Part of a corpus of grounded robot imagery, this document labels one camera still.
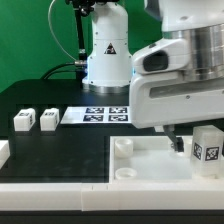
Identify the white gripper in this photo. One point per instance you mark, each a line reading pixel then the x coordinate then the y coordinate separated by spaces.
pixel 165 99

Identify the white square tabletop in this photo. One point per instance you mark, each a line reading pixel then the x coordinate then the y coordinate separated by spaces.
pixel 150 158

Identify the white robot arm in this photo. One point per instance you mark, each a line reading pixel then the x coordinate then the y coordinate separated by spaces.
pixel 200 22

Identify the white sheet with markers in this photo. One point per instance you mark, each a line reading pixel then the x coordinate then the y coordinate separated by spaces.
pixel 96 115

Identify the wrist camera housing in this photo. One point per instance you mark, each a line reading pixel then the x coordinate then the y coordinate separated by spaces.
pixel 163 56

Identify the white front wall fence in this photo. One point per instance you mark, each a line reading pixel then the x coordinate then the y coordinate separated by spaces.
pixel 196 195

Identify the black camera pole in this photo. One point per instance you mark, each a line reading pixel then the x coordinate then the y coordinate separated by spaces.
pixel 82 8

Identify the white left wall piece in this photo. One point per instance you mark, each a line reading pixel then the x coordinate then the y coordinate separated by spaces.
pixel 4 152

